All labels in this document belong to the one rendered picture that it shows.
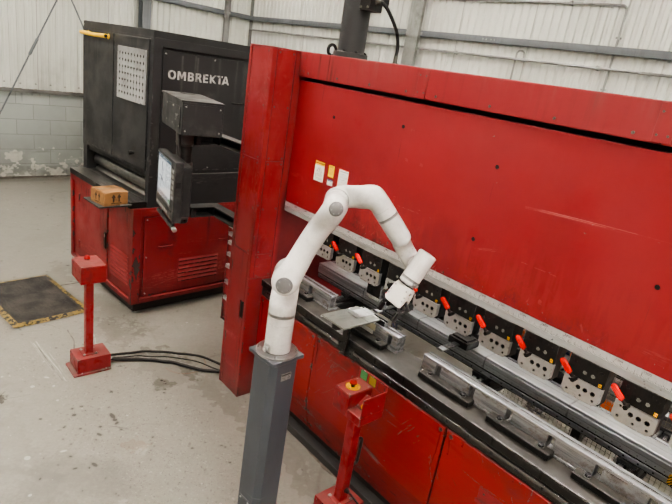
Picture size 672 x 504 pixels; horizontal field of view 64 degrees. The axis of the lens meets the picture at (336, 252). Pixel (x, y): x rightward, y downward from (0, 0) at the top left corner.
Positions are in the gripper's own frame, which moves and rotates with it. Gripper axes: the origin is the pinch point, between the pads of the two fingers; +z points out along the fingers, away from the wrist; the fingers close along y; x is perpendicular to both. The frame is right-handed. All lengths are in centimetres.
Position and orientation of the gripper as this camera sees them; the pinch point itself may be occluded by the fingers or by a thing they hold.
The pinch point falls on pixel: (386, 313)
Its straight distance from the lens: 236.0
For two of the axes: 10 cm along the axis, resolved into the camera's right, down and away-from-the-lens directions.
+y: -5.9, -4.8, 6.5
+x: -5.8, -3.0, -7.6
